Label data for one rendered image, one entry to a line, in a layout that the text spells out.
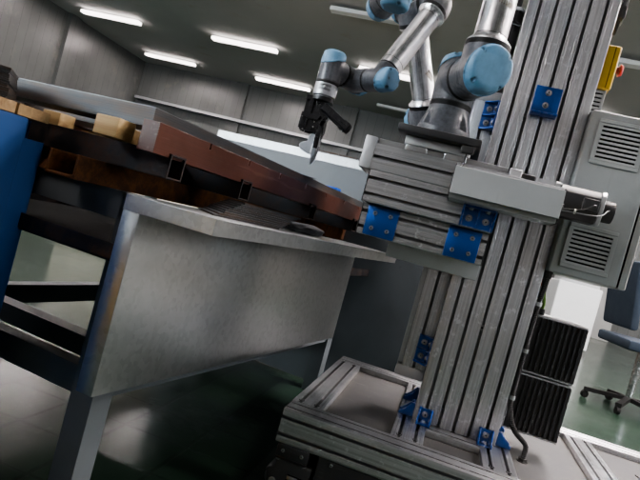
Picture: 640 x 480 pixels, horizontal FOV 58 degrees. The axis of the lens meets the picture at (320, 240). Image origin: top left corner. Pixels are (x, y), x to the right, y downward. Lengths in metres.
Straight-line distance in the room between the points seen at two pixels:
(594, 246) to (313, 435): 0.92
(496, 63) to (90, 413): 1.23
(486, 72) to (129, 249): 0.94
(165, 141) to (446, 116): 0.79
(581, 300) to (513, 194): 6.55
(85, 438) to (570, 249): 1.31
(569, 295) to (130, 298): 7.13
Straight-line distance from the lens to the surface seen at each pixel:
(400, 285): 2.58
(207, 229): 1.01
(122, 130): 1.21
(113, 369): 1.19
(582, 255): 1.75
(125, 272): 1.11
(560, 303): 7.93
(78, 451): 1.38
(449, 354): 1.78
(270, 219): 1.33
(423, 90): 2.21
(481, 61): 1.52
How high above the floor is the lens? 0.72
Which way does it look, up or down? 2 degrees down
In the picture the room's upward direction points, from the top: 15 degrees clockwise
